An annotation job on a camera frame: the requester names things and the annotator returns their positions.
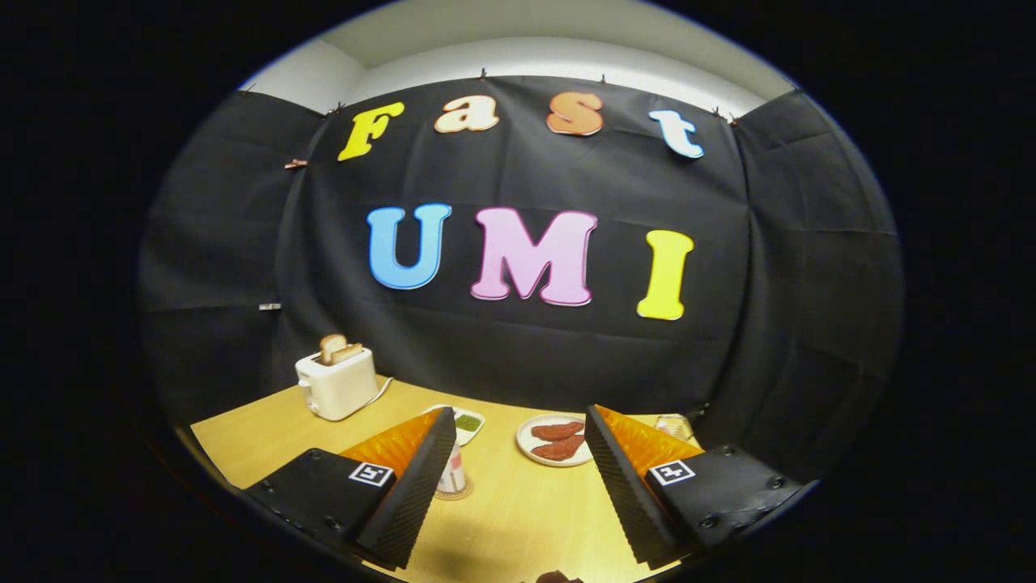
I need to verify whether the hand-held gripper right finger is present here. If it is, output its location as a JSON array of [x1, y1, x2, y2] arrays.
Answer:
[[583, 403, 806, 570]]

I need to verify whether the cream toaster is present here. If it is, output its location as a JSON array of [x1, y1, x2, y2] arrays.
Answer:
[[295, 348, 380, 422]]

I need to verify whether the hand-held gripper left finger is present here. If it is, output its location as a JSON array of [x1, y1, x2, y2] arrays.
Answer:
[[243, 406, 458, 572]]

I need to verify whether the white divided grain dish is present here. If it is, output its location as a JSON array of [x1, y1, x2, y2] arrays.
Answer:
[[429, 405, 486, 448]]

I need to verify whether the white round plate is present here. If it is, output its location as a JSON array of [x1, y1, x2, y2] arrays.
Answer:
[[516, 414, 596, 468]]

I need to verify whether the clear plastic juice bottle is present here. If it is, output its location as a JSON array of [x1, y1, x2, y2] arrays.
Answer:
[[435, 441, 469, 495]]

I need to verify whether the wooden table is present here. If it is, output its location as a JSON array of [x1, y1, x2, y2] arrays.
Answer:
[[190, 377, 705, 583]]

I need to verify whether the red meat slice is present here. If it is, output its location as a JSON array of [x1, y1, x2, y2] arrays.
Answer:
[[530, 420, 585, 443], [533, 434, 587, 462]]

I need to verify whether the black backdrop cloth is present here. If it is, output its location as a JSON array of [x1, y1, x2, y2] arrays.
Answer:
[[138, 74, 903, 487]]

